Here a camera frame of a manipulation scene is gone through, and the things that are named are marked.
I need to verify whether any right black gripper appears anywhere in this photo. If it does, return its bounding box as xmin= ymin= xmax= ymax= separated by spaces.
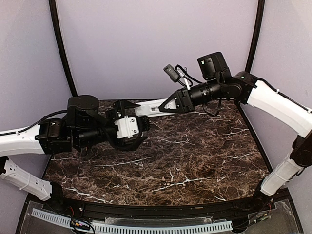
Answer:
xmin=158 ymin=76 xmax=224 ymax=113

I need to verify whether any white remote control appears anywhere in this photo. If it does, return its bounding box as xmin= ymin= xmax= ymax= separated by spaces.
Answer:
xmin=134 ymin=98 xmax=173 ymax=117

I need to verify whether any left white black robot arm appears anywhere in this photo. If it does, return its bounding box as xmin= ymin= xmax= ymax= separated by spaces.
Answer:
xmin=0 ymin=95 xmax=145 ymax=213

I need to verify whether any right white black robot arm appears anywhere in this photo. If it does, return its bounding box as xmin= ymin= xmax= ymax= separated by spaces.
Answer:
xmin=159 ymin=52 xmax=312 ymax=212

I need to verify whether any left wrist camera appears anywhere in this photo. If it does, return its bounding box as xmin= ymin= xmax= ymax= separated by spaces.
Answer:
xmin=114 ymin=115 xmax=144 ymax=139

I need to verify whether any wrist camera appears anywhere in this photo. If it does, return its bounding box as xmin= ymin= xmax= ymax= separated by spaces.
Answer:
xmin=163 ymin=64 xmax=180 ymax=83
xmin=114 ymin=115 xmax=144 ymax=139

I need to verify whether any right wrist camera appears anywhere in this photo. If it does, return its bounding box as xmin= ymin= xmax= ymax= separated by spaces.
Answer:
xmin=163 ymin=64 xmax=180 ymax=83

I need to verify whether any left camera cable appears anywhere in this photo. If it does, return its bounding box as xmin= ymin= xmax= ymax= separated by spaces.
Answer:
xmin=87 ymin=109 xmax=147 ymax=152

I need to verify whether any black front rail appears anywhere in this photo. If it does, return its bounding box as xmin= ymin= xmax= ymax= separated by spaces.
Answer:
xmin=26 ymin=189 xmax=291 ymax=220

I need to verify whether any white slotted cable duct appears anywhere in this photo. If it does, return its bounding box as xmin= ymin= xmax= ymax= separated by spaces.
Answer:
xmin=31 ymin=208 xmax=233 ymax=234

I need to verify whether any right black frame post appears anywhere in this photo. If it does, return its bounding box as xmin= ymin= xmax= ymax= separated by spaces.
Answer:
xmin=245 ymin=0 xmax=265 ymax=73

